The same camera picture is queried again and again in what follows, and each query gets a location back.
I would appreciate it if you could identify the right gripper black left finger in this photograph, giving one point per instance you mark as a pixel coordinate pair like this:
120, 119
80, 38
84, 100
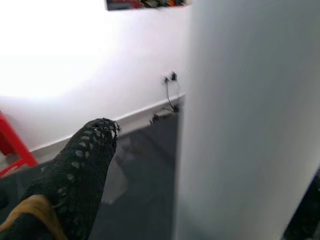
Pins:
75, 175

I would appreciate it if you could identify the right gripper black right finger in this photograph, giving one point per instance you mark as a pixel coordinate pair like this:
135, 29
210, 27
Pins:
307, 215

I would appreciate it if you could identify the white plastic table leg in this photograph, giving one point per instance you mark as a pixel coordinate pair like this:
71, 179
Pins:
250, 112

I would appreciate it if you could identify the red plastic stool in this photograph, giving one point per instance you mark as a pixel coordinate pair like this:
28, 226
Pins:
12, 142

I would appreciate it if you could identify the black tablecloth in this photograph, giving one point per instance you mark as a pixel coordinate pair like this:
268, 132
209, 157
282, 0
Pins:
145, 187

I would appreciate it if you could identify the black wall plug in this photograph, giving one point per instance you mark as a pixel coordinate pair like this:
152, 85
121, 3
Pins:
173, 76

